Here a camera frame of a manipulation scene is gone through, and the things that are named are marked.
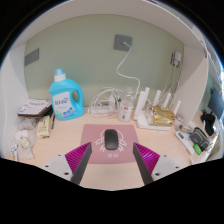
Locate black pouch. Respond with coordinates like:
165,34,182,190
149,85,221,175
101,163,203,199
189,126,211,152

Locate black computer mouse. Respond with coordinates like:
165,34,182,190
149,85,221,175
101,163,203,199
104,129,120,151

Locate grey blank wall plate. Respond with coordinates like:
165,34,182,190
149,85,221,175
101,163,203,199
23,48,40,67

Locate white wall power adapter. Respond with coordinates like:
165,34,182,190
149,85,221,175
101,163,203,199
170,50,183,68

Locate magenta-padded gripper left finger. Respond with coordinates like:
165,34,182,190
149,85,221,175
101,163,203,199
43,142,93,186

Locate small yellow box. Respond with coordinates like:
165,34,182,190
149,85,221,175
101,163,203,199
36,115,52,139

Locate bundle of white cables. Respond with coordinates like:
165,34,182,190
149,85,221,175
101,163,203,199
88,87,123,118

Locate blue detergent bottle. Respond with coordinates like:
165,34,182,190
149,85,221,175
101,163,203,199
48,67,86,121

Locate pink printed mouse pad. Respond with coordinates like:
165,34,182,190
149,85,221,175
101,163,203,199
80,123,140,165

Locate white power strip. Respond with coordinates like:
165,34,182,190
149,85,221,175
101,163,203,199
88,104,116,115

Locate white remote control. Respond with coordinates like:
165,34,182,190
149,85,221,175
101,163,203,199
174,130,196,156

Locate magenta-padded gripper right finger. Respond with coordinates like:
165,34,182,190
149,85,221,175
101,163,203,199
132,142,183,186

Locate small white orange sachet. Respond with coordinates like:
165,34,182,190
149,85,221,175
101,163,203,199
9,141,18,162

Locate white router with antennas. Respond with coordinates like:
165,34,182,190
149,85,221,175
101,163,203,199
133,86,183,132

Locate clear plastic bags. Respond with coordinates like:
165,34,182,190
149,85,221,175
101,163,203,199
14,116,39,160

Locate gold foil bag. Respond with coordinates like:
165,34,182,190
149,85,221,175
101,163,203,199
149,105,177,127

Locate grey wall socket plate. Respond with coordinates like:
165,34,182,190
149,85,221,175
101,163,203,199
113,34,133,52

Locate white cable from socket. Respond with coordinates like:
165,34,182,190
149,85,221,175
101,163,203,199
115,41,141,98

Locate black pen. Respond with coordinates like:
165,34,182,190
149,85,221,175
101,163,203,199
50,113,56,130

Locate small green object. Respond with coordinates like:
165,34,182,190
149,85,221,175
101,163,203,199
193,143,203,156

